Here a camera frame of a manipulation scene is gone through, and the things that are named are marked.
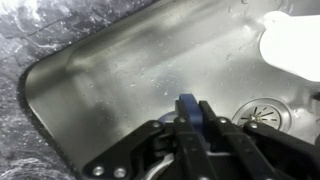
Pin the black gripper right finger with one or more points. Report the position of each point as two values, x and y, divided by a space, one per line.
253 150

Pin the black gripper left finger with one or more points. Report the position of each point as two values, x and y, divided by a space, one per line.
186 146

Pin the blue metal mug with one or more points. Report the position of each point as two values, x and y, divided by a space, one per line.
191 110

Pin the sink drain strainer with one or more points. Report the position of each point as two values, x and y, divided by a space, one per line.
263 115

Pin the stainless steel sink basin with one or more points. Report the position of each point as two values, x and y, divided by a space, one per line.
133 73

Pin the white ceramic mug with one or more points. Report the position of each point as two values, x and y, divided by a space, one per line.
293 46

